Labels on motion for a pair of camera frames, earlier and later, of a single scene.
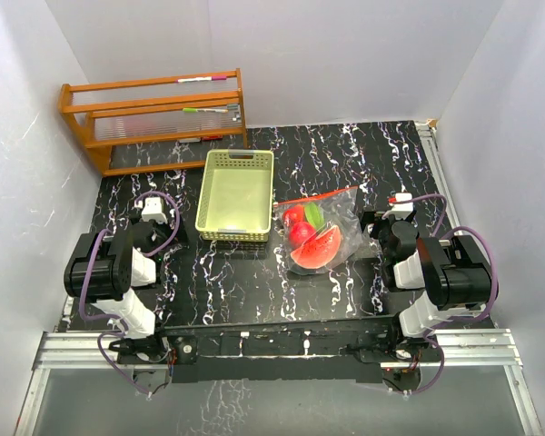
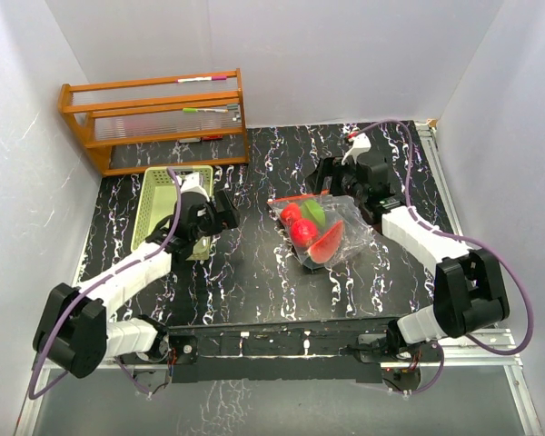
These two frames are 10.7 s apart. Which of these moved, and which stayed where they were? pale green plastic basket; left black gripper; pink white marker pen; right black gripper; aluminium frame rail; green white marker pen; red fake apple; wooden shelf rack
Moved: left black gripper; pale green plastic basket; right black gripper
Stayed: pink white marker pen; aluminium frame rail; red fake apple; green white marker pen; wooden shelf rack
